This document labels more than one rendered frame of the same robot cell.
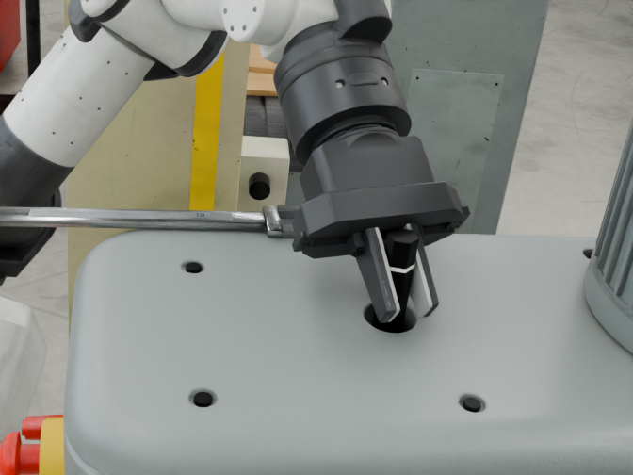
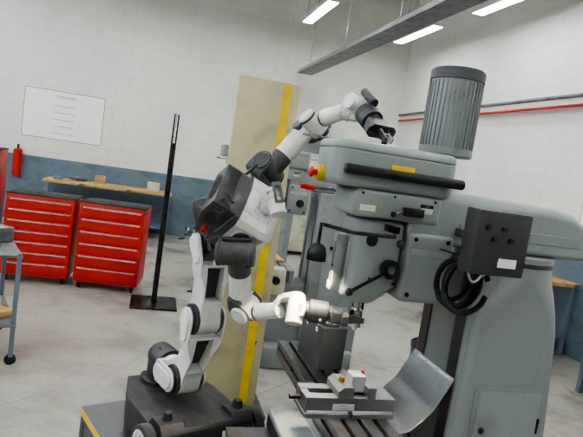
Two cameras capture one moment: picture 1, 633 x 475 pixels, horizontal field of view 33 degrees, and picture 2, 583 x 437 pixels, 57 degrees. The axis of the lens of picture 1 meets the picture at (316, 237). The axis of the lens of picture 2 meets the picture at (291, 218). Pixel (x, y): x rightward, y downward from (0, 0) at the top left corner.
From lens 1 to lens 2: 1.50 m
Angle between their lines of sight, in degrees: 26
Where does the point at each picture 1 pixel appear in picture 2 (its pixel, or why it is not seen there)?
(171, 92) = not seen: hidden behind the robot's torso
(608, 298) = (423, 145)
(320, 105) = (368, 111)
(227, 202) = (269, 275)
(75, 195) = not seen: hidden behind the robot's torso
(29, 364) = not seen: hidden behind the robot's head
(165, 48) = (317, 131)
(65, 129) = (291, 149)
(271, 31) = (355, 105)
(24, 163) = (282, 157)
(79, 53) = (297, 132)
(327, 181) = (371, 120)
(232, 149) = (272, 254)
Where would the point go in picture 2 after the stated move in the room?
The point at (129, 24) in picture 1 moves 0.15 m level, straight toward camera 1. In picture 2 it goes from (311, 124) to (321, 122)
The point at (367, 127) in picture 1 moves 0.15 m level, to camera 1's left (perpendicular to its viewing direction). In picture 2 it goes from (376, 115) to (337, 109)
